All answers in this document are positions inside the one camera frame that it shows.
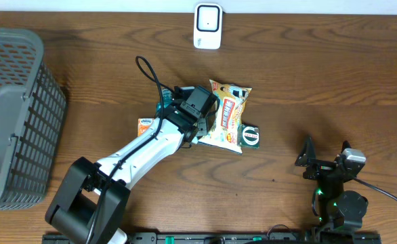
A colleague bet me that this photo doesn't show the teal plastic bottle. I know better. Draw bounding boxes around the teal plastic bottle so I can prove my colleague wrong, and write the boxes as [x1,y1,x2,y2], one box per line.
[155,88,173,117]

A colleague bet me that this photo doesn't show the yellow snack bag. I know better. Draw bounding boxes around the yellow snack bag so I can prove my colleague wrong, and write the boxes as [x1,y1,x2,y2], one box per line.
[198,79,252,155]

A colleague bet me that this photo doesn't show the orange tissue pack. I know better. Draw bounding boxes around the orange tissue pack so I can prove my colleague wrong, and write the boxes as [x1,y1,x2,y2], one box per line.
[138,118,154,136]

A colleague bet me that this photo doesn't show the green ointment box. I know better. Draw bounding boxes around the green ointment box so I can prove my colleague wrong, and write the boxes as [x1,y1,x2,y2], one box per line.
[238,124,260,149]

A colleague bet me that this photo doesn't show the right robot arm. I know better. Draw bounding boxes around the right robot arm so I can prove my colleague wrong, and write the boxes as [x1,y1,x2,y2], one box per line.
[295,136,369,243]

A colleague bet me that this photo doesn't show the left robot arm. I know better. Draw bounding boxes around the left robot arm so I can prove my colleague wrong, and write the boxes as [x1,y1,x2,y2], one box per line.
[45,86,220,243]

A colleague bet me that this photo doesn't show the white barcode scanner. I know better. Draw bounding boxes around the white barcode scanner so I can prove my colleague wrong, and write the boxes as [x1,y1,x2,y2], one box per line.
[193,3,223,49]

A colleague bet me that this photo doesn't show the grey plastic mesh basket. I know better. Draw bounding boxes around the grey plastic mesh basket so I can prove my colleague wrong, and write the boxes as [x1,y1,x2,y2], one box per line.
[0,28,67,211]

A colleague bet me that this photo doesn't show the black left camera cable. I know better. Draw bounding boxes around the black left camera cable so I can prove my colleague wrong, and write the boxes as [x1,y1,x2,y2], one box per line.
[85,55,179,244]

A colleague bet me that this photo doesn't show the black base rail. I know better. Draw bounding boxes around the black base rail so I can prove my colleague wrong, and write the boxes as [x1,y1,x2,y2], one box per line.
[41,232,382,244]

